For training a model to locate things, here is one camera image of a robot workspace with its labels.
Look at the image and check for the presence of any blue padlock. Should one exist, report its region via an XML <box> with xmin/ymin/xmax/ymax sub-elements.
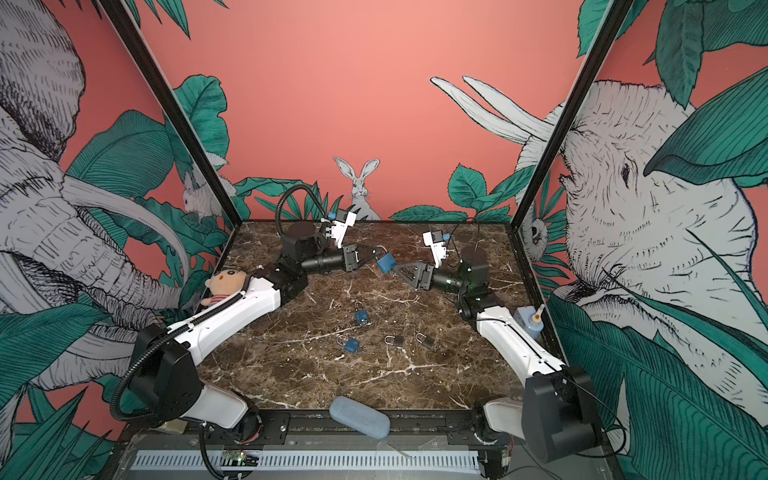
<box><xmin>354</xmin><ymin>308</ymin><xmax>370</xmax><ymax>326</ymax></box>
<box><xmin>375</xmin><ymin>246</ymin><xmax>397</xmax><ymax>274</ymax></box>
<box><xmin>340</xmin><ymin>338</ymin><xmax>361</xmax><ymax>354</ymax></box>

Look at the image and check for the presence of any dark padlock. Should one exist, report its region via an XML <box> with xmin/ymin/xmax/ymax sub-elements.
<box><xmin>384</xmin><ymin>335</ymin><xmax>405</xmax><ymax>348</ymax></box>
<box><xmin>415</xmin><ymin>332</ymin><xmax>435</xmax><ymax>349</ymax></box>

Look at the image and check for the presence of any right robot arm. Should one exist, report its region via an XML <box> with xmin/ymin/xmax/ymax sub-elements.
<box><xmin>393</xmin><ymin>247</ymin><xmax>603</xmax><ymax>462</ymax></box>

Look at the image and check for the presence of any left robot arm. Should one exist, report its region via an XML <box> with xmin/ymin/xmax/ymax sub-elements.
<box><xmin>110</xmin><ymin>221</ymin><xmax>385</xmax><ymax>444</ymax></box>

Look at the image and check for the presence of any blue grey toy box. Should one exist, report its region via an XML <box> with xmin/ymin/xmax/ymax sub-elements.
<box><xmin>513</xmin><ymin>304</ymin><xmax>545</xmax><ymax>340</ymax></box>

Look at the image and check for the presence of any plush doll striped shirt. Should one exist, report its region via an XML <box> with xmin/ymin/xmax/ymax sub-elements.
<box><xmin>200</xmin><ymin>269</ymin><xmax>247</xmax><ymax>308</ymax></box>

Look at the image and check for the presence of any blue grey pouch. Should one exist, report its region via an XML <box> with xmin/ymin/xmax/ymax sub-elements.
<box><xmin>329</xmin><ymin>396</ymin><xmax>391</xmax><ymax>440</ymax></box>

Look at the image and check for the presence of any masking tape roll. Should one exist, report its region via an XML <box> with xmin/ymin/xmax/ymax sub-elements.
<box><xmin>155</xmin><ymin>419</ymin><xmax>188</xmax><ymax>435</ymax></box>

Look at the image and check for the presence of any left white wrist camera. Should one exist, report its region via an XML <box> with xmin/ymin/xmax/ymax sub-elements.
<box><xmin>321</xmin><ymin>209</ymin><xmax>357</xmax><ymax>249</ymax></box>

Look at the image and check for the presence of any black corrugated cable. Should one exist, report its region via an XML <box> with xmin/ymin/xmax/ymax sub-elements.
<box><xmin>274</xmin><ymin>183</ymin><xmax>328</xmax><ymax>241</ymax></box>

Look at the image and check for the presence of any black mounting rail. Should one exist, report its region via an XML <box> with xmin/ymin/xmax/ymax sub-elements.
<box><xmin>119</xmin><ymin>407</ymin><xmax>604</xmax><ymax>448</ymax></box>

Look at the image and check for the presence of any white vented rail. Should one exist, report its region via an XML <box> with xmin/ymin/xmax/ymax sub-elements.
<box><xmin>129</xmin><ymin>450</ymin><xmax>480</xmax><ymax>474</ymax></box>

